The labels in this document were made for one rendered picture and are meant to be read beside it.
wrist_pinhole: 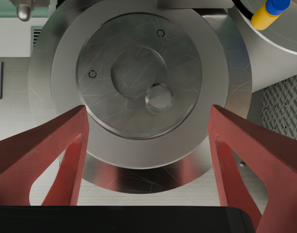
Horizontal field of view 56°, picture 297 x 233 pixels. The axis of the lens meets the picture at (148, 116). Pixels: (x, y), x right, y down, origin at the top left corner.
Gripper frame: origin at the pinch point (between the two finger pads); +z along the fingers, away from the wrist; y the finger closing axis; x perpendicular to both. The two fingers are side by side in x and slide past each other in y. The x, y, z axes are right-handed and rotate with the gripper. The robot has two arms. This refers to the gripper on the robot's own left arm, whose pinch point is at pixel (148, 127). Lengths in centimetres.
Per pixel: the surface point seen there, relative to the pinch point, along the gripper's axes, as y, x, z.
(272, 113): -17.1, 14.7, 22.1
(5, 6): 143, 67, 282
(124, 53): 1.5, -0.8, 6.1
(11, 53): 142, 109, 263
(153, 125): -0.3, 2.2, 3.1
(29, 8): 21.9, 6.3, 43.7
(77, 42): 4.6, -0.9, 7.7
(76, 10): 4.8, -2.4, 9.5
